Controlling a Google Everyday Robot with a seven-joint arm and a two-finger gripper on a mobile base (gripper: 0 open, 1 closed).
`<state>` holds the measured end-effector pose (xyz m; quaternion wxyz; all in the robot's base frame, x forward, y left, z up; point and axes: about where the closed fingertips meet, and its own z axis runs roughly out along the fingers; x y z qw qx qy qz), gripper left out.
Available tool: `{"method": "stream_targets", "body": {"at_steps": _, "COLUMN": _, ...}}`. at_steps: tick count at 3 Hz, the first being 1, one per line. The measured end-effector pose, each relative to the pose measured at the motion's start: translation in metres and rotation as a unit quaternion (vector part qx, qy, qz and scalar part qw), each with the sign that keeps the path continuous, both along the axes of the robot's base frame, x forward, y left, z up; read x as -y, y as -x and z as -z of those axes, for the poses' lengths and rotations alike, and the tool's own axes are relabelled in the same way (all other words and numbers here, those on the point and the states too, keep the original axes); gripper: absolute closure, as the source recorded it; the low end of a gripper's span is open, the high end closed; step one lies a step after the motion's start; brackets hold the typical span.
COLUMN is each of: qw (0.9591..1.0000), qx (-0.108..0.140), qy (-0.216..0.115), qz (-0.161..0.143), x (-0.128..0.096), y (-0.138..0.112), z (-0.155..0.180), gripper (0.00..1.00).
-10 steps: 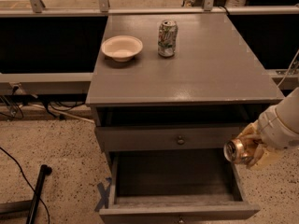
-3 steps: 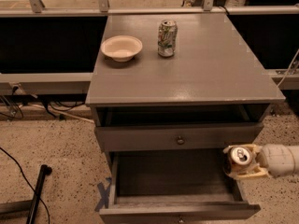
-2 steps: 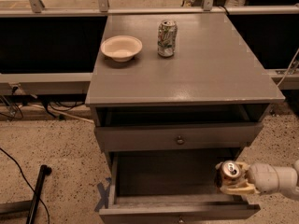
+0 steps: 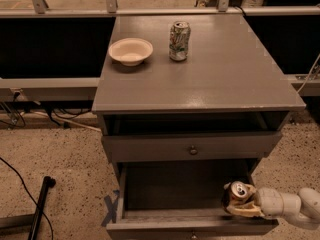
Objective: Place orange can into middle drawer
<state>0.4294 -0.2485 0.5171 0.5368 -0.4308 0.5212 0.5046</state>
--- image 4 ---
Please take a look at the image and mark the white paper bowl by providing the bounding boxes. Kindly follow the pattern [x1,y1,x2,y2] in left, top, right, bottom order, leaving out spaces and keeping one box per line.
[108,38,153,66]

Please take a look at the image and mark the black metal stand leg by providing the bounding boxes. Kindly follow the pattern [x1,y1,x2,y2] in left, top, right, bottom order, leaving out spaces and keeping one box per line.
[28,176,56,240]

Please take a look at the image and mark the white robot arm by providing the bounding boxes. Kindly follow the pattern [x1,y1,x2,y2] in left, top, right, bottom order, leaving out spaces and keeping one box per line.
[222,181,320,230]

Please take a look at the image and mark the black cable bundle under rail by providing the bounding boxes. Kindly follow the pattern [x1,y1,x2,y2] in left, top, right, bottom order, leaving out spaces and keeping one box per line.
[0,91,93,130]

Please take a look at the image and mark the green white soda can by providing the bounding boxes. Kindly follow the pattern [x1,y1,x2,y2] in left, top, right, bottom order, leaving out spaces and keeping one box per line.
[169,21,191,62]

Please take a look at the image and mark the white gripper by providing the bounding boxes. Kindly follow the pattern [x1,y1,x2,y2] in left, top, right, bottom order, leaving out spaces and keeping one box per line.
[224,181,284,218]

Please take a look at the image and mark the open middle grey drawer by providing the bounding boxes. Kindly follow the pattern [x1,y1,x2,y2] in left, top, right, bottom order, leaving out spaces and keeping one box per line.
[106,159,278,240]

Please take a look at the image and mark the orange soda can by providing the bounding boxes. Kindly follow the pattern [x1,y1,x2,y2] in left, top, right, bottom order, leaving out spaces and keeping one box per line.
[221,181,249,209]

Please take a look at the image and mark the grey drawer cabinet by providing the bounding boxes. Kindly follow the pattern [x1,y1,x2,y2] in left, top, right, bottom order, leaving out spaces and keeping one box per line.
[91,14,307,240]

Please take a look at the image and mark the black floor cable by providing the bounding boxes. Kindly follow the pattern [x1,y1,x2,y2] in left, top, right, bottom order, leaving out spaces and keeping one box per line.
[0,157,55,240]

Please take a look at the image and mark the grey metal railing frame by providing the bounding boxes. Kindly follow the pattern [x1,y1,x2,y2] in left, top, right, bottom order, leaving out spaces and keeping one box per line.
[0,0,320,102]

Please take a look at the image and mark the round top drawer knob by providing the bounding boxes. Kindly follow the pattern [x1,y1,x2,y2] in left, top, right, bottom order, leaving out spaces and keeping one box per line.
[189,146,198,155]

